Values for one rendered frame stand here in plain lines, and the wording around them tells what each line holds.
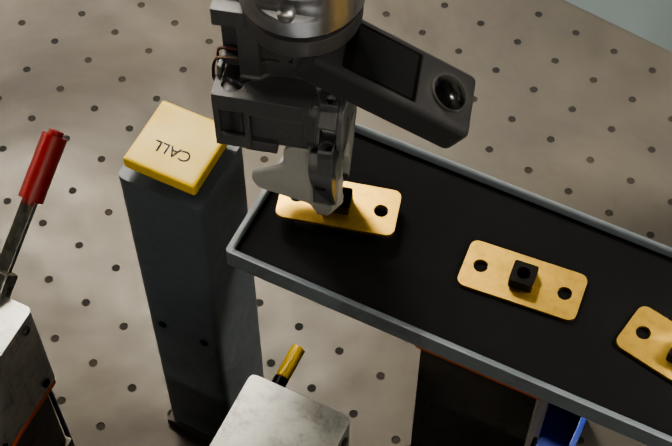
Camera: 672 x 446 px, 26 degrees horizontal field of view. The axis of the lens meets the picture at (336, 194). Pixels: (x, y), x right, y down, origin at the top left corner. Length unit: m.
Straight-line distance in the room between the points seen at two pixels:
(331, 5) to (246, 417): 0.33
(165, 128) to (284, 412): 0.23
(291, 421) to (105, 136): 0.71
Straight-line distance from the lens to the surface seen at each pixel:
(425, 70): 0.89
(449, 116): 0.89
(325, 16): 0.81
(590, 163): 1.63
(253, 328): 1.32
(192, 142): 1.07
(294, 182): 0.96
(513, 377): 0.97
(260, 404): 1.02
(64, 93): 1.69
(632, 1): 2.72
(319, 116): 0.88
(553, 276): 1.01
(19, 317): 1.13
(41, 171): 1.12
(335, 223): 1.01
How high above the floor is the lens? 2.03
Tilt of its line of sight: 57 degrees down
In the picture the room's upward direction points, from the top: straight up
